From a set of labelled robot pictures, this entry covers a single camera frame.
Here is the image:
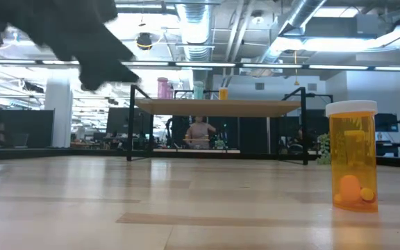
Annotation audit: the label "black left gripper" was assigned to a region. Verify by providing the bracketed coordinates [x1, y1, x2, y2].
[39, 0, 141, 92]

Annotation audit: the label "potted green succulent plant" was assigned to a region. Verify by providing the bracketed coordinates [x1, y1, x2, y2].
[316, 133, 331, 165]

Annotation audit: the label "white round pillar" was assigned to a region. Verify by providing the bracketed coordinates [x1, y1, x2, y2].
[44, 67, 74, 149]

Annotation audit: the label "dark office desk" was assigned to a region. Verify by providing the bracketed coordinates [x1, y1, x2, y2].
[376, 140, 400, 158]

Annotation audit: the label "dark office monitors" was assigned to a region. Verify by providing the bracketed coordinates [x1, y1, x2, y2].
[106, 107, 152, 138]

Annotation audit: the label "black desk monitor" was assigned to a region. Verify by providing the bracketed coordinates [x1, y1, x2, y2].
[376, 112, 399, 133]

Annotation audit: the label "long LED light bar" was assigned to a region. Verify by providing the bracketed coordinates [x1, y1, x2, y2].
[0, 58, 400, 72]

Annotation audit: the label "teal pill bottle white cap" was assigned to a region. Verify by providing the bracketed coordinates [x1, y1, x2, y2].
[193, 81, 205, 101]

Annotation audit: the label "silver ventilation duct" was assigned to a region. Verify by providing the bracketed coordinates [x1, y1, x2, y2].
[255, 0, 328, 67]
[176, 3, 212, 92]

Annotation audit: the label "black office partition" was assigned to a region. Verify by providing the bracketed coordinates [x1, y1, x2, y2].
[1, 109, 55, 149]

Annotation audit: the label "wooden shelf black metal frame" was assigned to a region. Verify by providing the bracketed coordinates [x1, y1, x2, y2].
[126, 84, 334, 166]

